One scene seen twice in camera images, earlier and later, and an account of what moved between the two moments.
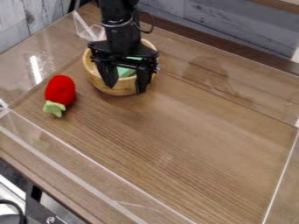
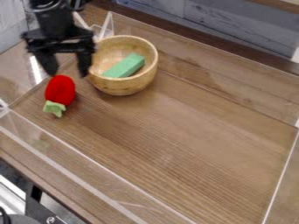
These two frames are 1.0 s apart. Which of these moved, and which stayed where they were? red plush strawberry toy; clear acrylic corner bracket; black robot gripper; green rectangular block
Moved: black robot gripper
Stayed: red plush strawberry toy; clear acrylic corner bracket; green rectangular block
